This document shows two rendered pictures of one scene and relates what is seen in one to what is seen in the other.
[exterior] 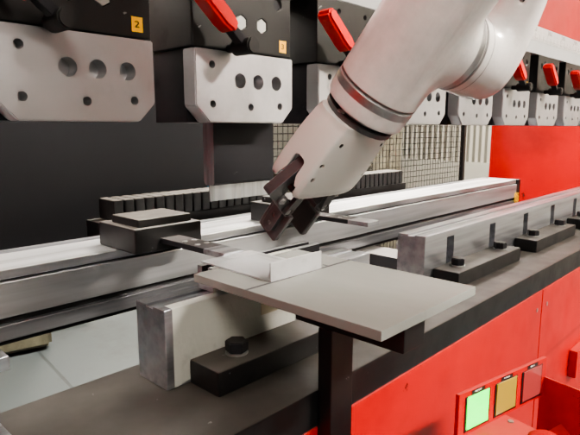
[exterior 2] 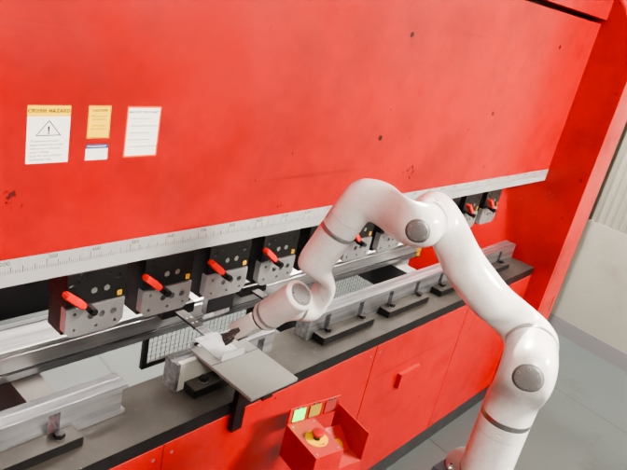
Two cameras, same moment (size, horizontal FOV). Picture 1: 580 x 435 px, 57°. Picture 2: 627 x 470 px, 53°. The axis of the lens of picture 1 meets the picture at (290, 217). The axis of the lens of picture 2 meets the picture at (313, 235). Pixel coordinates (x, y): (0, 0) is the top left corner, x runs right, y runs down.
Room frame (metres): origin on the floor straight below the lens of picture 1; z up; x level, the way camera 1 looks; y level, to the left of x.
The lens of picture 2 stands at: (-0.95, 0.00, 2.03)
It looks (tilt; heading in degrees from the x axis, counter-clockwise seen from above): 21 degrees down; 354
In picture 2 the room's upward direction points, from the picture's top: 13 degrees clockwise
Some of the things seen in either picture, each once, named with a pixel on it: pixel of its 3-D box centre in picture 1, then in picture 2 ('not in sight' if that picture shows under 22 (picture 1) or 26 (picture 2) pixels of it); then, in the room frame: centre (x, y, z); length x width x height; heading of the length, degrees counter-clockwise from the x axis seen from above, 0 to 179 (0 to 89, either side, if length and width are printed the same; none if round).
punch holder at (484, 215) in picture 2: not in sight; (482, 203); (1.83, -1.02, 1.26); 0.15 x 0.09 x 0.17; 136
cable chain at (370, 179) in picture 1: (352, 180); not in sight; (1.52, -0.18, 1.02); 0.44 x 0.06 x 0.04; 136
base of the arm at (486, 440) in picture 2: not in sight; (494, 447); (0.27, -0.67, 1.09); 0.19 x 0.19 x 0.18
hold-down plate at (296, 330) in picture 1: (294, 340); (228, 374); (0.68, -0.01, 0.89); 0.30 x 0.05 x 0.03; 136
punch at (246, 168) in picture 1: (240, 160); (217, 301); (0.69, 0.06, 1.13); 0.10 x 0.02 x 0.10; 136
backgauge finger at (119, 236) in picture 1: (177, 235); (183, 311); (0.79, 0.17, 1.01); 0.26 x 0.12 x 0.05; 46
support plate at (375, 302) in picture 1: (328, 284); (243, 365); (0.59, -0.04, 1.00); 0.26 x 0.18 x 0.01; 46
